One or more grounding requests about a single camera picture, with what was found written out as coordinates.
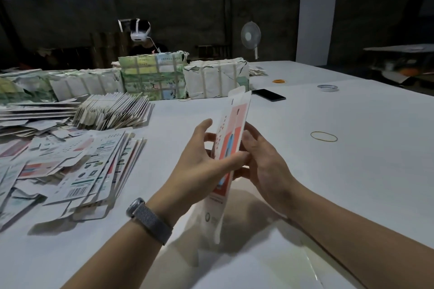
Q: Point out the person's left hand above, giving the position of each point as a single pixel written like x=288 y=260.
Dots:
x=196 y=173

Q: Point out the person's right hand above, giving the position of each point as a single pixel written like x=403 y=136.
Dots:
x=268 y=167

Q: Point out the white toothbrush carton box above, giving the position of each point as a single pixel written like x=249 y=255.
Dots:
x=229 y=136

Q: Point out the fanned stack of white cartons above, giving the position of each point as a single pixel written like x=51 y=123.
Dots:
x=112 y=110

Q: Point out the pile of cartons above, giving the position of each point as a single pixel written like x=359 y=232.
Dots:
x=61 y=163

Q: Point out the person's left forearm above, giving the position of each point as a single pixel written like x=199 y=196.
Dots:
x=112 y=262

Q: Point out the person's right forearm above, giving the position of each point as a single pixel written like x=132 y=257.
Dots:
x=363 y=241

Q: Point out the thin tan rubber band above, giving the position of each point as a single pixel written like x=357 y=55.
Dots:
x=312 y=136

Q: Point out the grey band wristwatch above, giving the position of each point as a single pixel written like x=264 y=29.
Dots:
x=149 y=221

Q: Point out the black smartphone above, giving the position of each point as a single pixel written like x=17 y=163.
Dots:
x=268 y=95

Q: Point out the small orange tape roll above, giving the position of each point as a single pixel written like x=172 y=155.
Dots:
x=279 y=81

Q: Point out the white tape roll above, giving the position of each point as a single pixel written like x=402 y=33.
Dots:
x=320 y=87

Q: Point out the small white paper stack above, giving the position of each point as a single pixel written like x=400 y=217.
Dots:
x=257 y=70

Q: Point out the green printed wrapped bundle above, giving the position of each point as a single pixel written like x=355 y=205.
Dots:
x=152 y=77

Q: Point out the dark wooden chair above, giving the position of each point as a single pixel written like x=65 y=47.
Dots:
x=212 y=52

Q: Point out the white standing fan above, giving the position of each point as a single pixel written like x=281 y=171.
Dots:
x=251 y=33

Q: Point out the white board panel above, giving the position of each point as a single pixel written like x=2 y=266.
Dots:
x=316 y=24

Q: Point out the stack of brown cartons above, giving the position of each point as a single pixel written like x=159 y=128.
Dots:
x=108 y=48

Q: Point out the row of white wrapped bundles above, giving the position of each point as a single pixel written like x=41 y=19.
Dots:
x=61 y=85

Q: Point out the cluttered side table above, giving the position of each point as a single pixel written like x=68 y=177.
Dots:
x=400 y=65

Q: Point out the white head-mounted camera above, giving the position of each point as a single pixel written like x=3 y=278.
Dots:
x=138 y=33

